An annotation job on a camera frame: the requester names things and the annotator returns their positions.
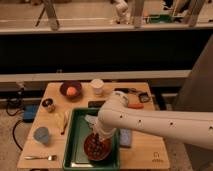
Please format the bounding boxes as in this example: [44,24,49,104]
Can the dark red grape bunch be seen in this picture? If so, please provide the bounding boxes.
[87,134,104,159]

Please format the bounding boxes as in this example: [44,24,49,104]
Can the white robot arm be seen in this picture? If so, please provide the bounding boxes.
[93,91,213,150]

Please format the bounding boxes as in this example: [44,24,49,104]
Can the dark purple bowl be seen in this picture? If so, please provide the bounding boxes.
[60,80,82,99]

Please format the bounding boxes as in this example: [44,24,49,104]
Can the red bowl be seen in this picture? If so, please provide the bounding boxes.
[84,133,112,161]

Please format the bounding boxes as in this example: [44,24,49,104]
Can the white paper cup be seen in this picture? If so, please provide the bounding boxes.
[90,79,104,96]

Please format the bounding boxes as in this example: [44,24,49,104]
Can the black rectangular block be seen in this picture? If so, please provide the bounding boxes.
[88,101,105,108]

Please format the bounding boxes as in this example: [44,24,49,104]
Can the orange carrot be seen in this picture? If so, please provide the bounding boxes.
[128,103,144,109]

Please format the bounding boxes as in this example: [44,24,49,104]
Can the grey crumpled cloth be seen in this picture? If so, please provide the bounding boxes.
[85,115,97,127]

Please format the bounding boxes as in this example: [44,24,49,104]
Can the orange peach fruit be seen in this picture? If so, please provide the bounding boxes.
[66,87,77,96]

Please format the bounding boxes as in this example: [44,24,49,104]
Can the blue sponge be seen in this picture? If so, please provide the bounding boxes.
[120,129,132,148]

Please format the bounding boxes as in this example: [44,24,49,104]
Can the green plastic tray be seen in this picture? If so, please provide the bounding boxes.
[62,108,120,171]

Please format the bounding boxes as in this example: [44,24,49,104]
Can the banana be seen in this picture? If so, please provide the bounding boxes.
[54,113,68,135]

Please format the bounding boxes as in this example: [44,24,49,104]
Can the small dark mug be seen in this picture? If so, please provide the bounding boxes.
[42,98,55,113]

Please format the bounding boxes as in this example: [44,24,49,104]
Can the light blue cup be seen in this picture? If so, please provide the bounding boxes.
[33,127,50,145]

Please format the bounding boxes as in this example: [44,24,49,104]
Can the blue box on floor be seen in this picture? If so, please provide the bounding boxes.
[23,105,38,123]

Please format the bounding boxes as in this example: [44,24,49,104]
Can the silver fork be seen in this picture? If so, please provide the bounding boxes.
[24,155,57,161]

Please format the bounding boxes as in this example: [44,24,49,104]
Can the black cable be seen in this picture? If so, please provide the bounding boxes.
[5,98,25,152]

